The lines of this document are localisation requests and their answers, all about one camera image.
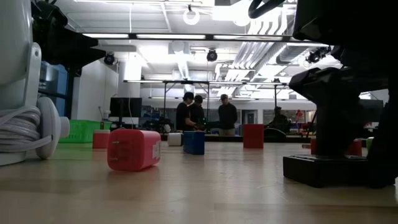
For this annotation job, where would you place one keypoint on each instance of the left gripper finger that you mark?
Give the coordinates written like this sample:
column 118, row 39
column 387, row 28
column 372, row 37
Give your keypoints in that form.
column 88, row 53

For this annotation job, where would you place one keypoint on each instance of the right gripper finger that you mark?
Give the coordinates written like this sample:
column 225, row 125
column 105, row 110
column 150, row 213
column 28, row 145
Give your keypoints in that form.
column 388, row 155
column 342, row 130

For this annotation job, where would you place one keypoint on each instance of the large red cube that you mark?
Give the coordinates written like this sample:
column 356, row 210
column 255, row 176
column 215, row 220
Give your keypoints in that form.
column 354, row 148

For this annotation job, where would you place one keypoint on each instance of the small green cylinder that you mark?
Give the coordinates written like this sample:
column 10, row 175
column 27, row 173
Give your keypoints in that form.
column 369, row 143

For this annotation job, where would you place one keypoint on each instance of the black plastic basket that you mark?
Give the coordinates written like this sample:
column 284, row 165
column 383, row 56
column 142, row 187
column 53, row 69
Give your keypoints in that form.
column 323, row 172

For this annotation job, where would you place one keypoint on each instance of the small red cube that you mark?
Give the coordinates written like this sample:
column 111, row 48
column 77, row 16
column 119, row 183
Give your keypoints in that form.
column 253, row 137

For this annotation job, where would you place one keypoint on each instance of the red and white charger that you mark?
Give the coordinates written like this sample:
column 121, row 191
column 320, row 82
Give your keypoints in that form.
column 101, row 141

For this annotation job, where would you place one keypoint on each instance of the white and black charger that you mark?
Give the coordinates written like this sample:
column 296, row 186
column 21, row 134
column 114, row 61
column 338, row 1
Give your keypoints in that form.
column 175, row 140

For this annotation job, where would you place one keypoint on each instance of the dark blue block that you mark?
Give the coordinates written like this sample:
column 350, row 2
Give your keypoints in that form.
column 194, row 143

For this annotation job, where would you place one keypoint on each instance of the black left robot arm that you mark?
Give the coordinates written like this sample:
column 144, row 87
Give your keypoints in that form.
column 46, row 14

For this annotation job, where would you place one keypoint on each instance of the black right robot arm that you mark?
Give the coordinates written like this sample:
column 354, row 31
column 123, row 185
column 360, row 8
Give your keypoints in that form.
column 342, row 21

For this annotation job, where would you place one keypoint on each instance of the black office chair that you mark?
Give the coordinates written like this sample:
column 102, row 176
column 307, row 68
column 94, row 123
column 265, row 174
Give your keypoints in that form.
column 275, row 135

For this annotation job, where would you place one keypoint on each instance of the long ceiling light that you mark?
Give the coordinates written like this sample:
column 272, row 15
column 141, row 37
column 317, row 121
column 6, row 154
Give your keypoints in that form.
column 171, row 36
column 105, row 36
column 248, row 37

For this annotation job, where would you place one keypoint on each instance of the blue storage bins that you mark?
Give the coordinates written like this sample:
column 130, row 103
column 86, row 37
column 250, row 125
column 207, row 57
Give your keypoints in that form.
column 53, row 81

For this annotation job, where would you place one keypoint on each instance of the white cup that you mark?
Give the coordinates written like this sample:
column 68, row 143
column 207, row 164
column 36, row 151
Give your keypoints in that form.
column 12, row 46

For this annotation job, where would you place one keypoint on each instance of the person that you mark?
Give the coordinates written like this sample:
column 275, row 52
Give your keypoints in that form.
column 185, row 113
column 199, row 112
column 279, row 120
column 227, row 115

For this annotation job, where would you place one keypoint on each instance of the black computer monitor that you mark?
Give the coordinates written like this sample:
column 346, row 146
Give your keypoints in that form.
column 124, row 107

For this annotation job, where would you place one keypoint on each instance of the green plastic basket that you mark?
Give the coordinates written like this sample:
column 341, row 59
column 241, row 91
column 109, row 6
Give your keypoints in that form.
column 81, row 132

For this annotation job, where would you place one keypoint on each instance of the black round overhead camera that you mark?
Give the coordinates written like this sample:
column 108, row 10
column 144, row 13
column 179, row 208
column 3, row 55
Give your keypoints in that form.
column 109, row 58
column 212, row 55
column 314, row 56

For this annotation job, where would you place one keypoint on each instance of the black background rig frame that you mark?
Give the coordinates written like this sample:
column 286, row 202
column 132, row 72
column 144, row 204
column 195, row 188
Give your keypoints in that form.
column 186, row 82

